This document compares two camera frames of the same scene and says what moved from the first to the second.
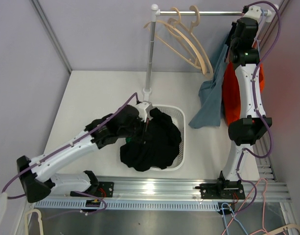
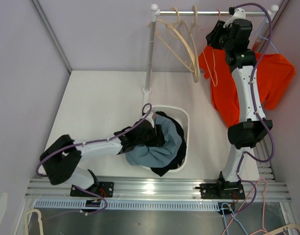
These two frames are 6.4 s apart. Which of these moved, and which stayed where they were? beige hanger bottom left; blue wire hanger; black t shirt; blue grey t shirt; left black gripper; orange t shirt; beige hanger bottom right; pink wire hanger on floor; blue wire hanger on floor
Moved: blue wire hanger; blue grey t shirt; black t shirt; orange t shirt; left black gripper
Stayed: beige hanger bottom right; blue wire hanger on floor; pink wire hanger on floor; beige hanger bottom left
